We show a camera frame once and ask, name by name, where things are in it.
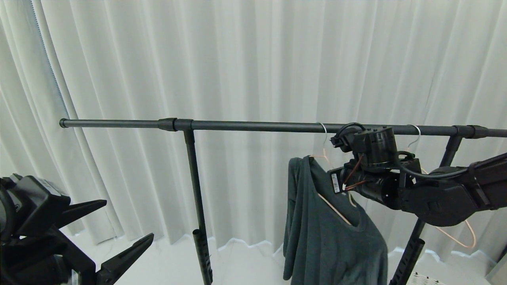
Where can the dark grey t-shirt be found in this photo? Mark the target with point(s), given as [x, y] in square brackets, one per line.
[328, 245]

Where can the pink clothes hanger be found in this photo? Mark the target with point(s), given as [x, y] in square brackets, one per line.
[334, 209]
[419, 134]

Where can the white laundry basket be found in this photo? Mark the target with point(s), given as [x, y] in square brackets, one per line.
[425, 279]

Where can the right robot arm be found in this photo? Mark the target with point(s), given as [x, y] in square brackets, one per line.
[443, 202]

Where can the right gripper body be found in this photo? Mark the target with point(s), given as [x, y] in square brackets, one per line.
[376, 188]

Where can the black clothes rack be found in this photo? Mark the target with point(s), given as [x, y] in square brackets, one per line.
[253, 126]

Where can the white curtain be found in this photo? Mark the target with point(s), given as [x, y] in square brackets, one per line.
[237, 59]

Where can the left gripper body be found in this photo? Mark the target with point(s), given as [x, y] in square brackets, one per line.
[47, 261]

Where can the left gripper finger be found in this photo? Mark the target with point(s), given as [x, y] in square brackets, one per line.
[119, 265]
[79, 211]

